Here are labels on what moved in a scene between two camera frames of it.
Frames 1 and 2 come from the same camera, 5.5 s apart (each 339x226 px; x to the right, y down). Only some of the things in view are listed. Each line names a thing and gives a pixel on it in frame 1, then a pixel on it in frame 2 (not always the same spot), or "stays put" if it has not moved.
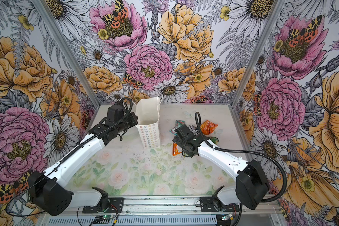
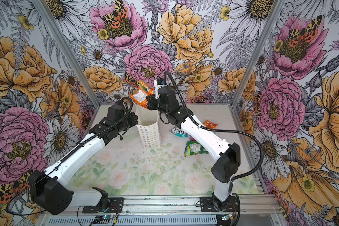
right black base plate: [207, 205] stays put
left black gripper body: [131, 121] stays put
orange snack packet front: [176, 149] → [140, 96]
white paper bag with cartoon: [147, 114] stays put
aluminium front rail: [175, 205] stays put
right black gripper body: [181, 143] → [155, 103]
